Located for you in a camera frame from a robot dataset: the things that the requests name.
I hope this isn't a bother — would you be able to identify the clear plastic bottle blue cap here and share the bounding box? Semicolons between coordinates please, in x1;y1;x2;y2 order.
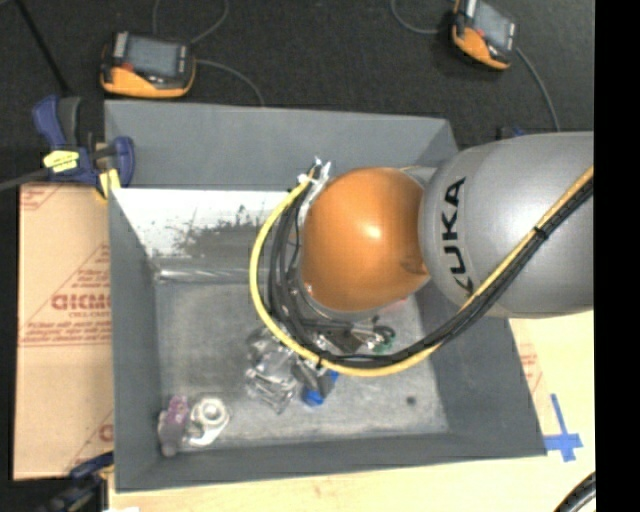
243;325;341;415

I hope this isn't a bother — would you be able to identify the grey metal bin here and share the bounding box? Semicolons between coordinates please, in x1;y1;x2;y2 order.
103;99;547;492

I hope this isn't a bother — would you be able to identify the purple and grey toy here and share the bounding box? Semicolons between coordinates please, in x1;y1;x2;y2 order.
157;394;192;457

